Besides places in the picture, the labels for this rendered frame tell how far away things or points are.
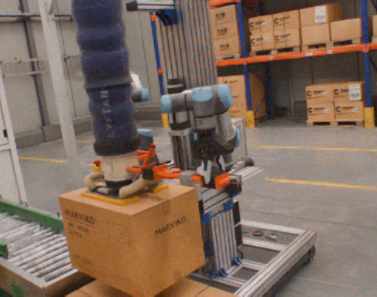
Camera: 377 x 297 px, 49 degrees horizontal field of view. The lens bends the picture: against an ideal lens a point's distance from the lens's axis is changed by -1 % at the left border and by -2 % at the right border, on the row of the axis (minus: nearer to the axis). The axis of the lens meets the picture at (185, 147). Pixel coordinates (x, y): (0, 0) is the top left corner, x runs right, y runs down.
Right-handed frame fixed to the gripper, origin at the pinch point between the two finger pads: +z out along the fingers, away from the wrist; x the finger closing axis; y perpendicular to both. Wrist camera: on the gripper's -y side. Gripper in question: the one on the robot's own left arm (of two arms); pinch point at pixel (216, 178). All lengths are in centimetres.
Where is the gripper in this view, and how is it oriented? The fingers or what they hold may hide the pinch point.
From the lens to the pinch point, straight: 165.1
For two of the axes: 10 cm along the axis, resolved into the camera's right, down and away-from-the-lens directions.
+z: 1.3, 9.7, 2.0
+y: -7.2, -0.5, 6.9
